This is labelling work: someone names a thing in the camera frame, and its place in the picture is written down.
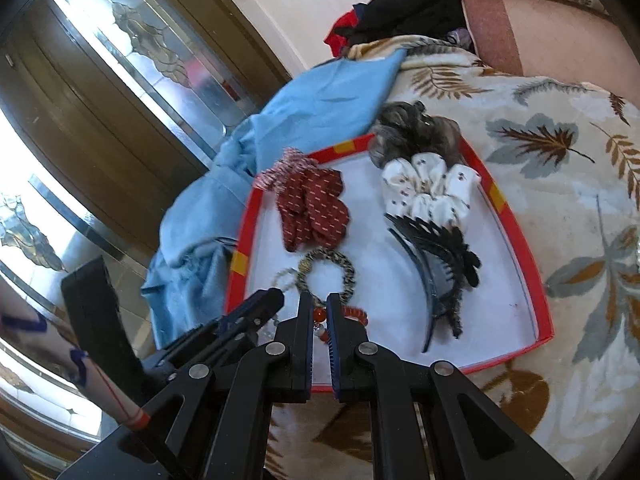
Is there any red white plaid scrunchie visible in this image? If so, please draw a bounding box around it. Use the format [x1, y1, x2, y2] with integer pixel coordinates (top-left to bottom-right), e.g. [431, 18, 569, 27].
[253, 147, 318, 192]

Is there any light blue cloth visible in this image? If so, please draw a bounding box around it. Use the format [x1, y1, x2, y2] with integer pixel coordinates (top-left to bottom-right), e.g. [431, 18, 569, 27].
[141, 50, 408, 348]

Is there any red cloth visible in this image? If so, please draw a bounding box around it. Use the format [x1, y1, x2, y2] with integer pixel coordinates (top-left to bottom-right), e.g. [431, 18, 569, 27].
[324, 12, 361, 56]

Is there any red cardboard box white inside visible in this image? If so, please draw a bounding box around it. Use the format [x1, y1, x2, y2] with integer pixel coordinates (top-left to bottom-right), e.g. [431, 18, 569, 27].
[223, 134, 555, 376]

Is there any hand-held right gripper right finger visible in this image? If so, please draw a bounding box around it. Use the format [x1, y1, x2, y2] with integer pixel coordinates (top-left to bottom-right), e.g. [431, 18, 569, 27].
[325, 292, 576, 480]

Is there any person's left forearm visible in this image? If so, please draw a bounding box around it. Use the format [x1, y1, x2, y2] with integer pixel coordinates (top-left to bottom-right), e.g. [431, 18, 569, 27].
[0, 285, 151, 431]

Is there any leaf print blanket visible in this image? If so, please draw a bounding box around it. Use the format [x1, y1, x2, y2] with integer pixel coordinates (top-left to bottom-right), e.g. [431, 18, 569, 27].
[265, 35, 640, 480]

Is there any grey sheer scrunchie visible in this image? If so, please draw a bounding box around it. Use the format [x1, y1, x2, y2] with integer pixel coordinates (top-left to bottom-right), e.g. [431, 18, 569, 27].
[369, 101, 463, 170]

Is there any black cloth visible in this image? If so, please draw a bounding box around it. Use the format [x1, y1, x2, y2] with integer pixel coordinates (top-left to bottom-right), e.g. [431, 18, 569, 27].
[345, 0, 468, 48]

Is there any white dotted scrunchie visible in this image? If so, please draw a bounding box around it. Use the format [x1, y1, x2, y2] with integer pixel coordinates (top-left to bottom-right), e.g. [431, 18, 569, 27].
[381, 152, 482, 231]

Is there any dark red dotted bow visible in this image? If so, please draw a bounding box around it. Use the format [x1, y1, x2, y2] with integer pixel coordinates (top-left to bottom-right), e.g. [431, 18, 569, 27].
[276, 167, 351, 253]

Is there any dark blue banana hair clip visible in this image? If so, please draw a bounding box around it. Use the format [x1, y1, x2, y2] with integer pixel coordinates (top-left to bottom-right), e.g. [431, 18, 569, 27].
[389, 227, 463, 353]

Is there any pink bolster pillow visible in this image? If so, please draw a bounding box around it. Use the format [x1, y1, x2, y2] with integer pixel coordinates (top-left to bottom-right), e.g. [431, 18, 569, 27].
[462, 0, 633, 88]

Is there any orange bead bracelet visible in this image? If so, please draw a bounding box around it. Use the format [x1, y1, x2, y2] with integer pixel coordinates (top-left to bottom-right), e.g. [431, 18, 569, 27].
[311, 305, 371, 343]

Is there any black feather hair clip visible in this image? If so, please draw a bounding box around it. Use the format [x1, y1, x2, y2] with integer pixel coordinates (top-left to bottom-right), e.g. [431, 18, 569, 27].
[384, 212, 482, 338]

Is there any wooden door with leaded glass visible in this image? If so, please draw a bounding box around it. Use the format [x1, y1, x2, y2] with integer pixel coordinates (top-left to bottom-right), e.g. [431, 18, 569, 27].
[0, 105, 166, 461]
[0, 0, 296, 201]

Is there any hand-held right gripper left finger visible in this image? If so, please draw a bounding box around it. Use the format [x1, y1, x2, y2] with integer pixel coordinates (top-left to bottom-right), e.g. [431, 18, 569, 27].
[57, 290, 316, 480]

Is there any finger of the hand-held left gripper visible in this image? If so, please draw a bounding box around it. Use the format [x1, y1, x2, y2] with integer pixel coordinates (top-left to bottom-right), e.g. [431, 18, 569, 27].
[200, 287, 286, 336]
[141, 319, 262, 383]

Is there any small lilac grey cloth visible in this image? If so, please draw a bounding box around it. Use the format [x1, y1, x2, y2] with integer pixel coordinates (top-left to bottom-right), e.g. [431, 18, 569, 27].
[446, 27, 476, 53]

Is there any clear bead bracelet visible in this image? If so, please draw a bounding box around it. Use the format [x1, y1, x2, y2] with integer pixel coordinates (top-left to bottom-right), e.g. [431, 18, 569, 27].
[267, 266, 301, 293]

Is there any brown black braided hair tie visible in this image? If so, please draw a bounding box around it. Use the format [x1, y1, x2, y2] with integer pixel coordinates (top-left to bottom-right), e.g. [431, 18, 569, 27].
[295, 247, 357, 311]

